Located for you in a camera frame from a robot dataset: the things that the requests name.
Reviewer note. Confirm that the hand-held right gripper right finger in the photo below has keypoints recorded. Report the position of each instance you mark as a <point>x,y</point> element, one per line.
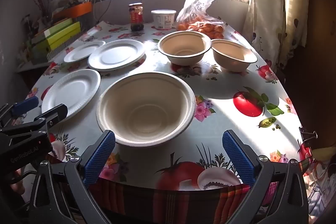
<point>237,158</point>

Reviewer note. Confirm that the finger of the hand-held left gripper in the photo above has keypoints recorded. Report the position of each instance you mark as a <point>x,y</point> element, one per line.
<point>52,115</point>
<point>25,105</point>

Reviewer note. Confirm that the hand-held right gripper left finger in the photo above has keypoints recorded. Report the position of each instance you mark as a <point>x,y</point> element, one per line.
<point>99,158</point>

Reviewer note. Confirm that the white foam plate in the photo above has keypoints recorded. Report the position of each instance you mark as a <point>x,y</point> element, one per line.
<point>82,52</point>
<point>73,90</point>
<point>116,54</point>

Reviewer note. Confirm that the beige paper bowl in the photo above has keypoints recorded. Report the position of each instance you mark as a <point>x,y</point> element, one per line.
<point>181,48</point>
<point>147,108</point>
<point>231,58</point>

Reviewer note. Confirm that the person's left hand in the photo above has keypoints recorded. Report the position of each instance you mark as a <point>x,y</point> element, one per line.
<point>17,187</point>

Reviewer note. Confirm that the black binder clip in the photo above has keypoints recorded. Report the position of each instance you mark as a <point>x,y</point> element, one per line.
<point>307,136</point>

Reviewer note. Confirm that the green flat box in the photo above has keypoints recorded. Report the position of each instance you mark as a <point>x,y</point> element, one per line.
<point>50,33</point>

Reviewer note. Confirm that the fruit printed tablecloth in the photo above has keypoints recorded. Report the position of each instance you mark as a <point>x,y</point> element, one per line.
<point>223,77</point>

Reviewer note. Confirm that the orange tray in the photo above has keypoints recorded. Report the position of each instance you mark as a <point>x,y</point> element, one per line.
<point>73,10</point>

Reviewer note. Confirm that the red label sauce jar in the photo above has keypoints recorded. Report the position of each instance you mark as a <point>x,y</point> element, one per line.
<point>136,16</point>

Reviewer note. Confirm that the clear bag of oranges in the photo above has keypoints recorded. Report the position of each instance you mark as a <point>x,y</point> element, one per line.
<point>202,22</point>

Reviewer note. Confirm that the white plastic tub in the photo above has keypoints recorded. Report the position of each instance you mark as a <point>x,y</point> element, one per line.
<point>163,18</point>

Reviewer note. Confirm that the floral printed curtain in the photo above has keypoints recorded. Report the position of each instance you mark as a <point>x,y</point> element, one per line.
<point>278,3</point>

